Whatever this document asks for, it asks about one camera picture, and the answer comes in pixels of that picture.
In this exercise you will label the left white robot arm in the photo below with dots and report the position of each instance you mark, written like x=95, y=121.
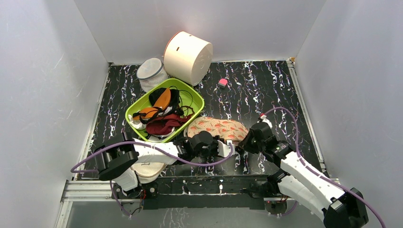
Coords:
x=116, y=161

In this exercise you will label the orange black bra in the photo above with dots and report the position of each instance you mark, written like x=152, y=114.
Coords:
x=164, y=101

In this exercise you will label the aluminium frame rail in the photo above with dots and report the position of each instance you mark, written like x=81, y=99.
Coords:
x=96, y=191

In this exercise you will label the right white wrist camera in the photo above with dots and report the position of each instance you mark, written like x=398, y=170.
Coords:
x=263, y=118

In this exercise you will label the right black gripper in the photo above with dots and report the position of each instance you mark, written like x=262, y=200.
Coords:
x=252, y=143

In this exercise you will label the maroon bra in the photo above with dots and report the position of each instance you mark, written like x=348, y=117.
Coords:
x=164, y=125

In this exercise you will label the floral mesh laundry bag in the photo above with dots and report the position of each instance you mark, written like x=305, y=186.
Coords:
x=226, y=129

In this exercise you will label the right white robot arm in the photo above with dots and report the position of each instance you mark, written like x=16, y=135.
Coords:
x=298, y=179

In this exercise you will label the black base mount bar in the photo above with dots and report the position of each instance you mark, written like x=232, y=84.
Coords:
x=196, y=192

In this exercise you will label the white cylindrical container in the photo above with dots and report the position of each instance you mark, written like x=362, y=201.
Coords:
x=188, y=57

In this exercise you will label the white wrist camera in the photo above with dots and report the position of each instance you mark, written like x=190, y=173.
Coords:
x=263, y=118
x=225, y=149

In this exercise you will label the green plastic bin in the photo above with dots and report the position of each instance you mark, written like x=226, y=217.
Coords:
x=191, y=102

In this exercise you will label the pink small block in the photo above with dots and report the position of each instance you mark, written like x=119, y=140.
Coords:
x=222, y=83

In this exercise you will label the white garment in bin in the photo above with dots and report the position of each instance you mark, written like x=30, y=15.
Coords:
x=136, y=124

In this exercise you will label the white mesh cylindrical laundry bag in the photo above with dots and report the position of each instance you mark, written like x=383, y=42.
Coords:
x=151, y=73

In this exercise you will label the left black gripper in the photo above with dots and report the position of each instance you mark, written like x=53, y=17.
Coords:
x=215, y=150

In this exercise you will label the cream round mesh laundry bag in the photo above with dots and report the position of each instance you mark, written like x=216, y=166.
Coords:
x=148, y=172

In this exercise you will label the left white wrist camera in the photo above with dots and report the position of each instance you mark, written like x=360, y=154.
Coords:
x=225, y=149

